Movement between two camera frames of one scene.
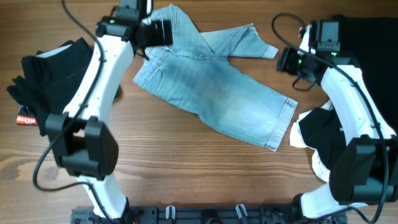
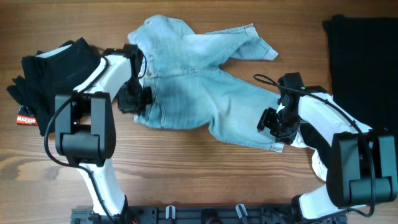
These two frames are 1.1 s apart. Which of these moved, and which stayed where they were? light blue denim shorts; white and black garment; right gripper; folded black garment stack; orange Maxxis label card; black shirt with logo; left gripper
Moved: light blue denim shorts; left gripper; right gripper
Stayed: white and black garment; folded black garment stack; black shirt with logo; orange Maxxis label card
